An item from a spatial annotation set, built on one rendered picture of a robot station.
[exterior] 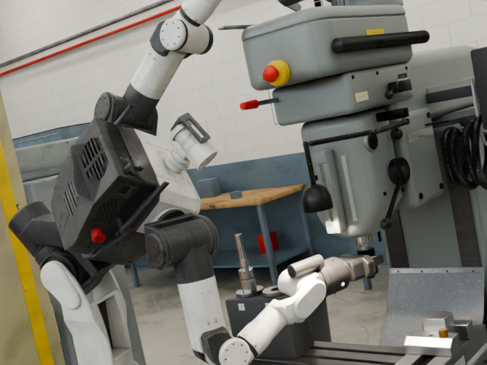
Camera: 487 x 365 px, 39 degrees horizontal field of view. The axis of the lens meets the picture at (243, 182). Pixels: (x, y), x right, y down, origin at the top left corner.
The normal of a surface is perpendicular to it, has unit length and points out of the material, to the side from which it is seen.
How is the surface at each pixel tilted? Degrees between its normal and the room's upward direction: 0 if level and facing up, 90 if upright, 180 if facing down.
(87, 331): 115
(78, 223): 75
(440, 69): 90
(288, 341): 90
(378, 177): 90
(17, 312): 90
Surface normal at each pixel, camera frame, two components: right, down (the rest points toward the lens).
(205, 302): 0.42, -0.09
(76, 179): -0.80, -0.04
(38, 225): -0.37, 0.16
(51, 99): -0.63, 0.20
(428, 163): 0.75, -0.09
